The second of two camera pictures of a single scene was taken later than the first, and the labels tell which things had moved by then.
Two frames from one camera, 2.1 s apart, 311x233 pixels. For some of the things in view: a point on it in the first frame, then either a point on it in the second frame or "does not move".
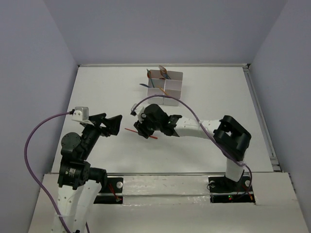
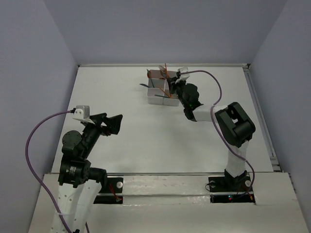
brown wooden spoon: (162, 74) does not move
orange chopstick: (137, 132) -> (167, 74)
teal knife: (143, 84) does not move
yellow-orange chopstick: (164, 91) does not move
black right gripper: (143, 129) -> (172, 85)
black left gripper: (102, 124) does not move
